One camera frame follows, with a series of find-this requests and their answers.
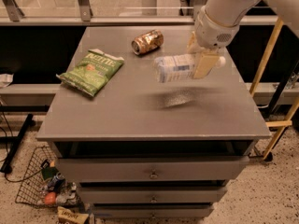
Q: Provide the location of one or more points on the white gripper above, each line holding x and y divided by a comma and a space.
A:
209, 32

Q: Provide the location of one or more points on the blue label plastic bottle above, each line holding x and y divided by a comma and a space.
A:
178, 67

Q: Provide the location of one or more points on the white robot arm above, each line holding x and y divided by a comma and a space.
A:
218, 22

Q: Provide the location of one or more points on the crushed gold soda can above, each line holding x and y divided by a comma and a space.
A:
147, 42

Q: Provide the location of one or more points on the green chip bag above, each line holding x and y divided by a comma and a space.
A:
93, 72

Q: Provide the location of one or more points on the grey drawer cabinet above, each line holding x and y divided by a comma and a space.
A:
134, 116

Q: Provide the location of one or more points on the top grey drawer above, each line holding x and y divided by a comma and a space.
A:
152, 169

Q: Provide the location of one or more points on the grey drawer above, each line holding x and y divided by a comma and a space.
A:
152, 169
110, 195
151, 211

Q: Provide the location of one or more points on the middle grey drawer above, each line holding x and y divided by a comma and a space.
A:
110, 195

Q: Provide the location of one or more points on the bottom grey drawer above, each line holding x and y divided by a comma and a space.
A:
151, 211

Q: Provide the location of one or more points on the blue can in basket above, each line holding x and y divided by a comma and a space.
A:
56, 182

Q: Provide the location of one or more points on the orange fruit in basket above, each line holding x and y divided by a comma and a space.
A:
50, 198

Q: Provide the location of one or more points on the yellow snack bag on floor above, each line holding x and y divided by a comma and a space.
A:
66, 216

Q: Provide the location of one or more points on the black floor stand bar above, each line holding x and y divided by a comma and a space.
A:
15, 142

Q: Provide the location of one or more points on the yellow wooden frame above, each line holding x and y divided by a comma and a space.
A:
287, 122

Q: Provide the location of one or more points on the metal railing post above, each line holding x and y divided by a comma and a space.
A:
85, 10

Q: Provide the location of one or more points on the black wire basket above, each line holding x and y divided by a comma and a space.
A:
40, 171

